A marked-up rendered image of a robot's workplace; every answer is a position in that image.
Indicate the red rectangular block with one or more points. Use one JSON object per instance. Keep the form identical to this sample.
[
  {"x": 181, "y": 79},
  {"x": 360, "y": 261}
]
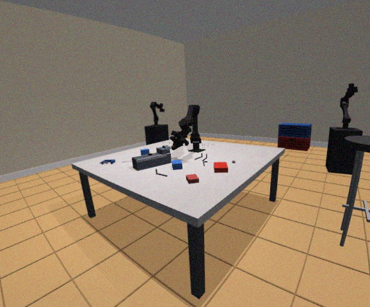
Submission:
[
  {"x": 220, "y": 167},
  {"x": 192, "y": 179}
]

